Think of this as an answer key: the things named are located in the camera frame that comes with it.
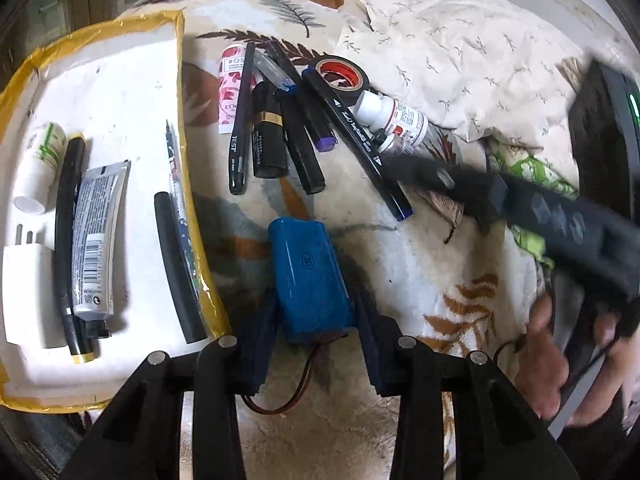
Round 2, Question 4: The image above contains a black electrical tape roll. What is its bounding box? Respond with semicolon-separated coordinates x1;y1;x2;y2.
312;54;372;107

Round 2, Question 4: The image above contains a clear plastic pen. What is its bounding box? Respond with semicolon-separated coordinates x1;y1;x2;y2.
253;50;301;93

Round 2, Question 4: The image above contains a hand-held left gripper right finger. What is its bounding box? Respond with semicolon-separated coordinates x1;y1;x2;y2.
352;295;581;480

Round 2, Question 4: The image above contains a blue battery pack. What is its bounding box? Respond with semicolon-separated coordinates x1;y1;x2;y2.
242;216;357;416

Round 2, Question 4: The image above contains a black fineliner pen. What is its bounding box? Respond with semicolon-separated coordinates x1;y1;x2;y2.
228;42;257;196

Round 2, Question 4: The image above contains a white bottle with red label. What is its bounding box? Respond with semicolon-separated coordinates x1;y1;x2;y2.
352;89;430;150

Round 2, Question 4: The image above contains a white charger adapter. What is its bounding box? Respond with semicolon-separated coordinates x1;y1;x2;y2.
1;222;66;350

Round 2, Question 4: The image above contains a black brush pen, blue end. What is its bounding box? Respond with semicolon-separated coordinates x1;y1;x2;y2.
301;67;415;221

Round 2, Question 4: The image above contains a person's right hand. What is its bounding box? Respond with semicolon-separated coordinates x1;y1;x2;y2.
512;292;628;428

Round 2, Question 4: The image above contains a white bottle with green label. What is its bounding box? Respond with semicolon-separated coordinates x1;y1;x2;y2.
13;122;67;216

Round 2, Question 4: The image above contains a silver squeeze tube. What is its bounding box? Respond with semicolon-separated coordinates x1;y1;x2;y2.
71;160;132;339

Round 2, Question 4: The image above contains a person's right forearm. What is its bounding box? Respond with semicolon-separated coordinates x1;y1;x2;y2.
552;390;640;480

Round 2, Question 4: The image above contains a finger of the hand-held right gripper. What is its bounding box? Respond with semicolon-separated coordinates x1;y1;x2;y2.
395;152;506;221

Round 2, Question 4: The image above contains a black lipstick with gold band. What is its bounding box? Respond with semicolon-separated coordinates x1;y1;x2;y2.
251;81;289;178

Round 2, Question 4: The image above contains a thin white blue pen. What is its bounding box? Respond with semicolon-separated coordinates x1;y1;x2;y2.
164;120;206;311

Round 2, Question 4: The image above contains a white tray with yellow edge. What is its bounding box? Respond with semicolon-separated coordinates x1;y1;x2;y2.
0;10;233;413

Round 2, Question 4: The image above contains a leaf print blanket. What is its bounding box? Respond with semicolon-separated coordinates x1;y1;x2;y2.
85;0;640;480

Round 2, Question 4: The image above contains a short black marker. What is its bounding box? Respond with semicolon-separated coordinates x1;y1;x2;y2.
280;95;327;196

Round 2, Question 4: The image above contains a black marker with purple end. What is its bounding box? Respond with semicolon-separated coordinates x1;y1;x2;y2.
265;40;337;153

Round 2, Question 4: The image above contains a white patterned quilt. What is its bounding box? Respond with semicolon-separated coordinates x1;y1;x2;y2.
335;0;601;156

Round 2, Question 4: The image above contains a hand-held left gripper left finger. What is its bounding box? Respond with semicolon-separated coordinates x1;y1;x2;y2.
60;297;278;480

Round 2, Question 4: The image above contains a black flat strip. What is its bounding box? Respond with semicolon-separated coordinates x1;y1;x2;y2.
153;191;208;345

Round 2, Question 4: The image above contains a black pen with yellow end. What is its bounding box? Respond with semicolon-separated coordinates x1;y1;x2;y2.
54;133;98;365

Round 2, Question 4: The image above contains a pink floral tube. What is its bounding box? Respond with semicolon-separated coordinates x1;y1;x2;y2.
218;44;258;135

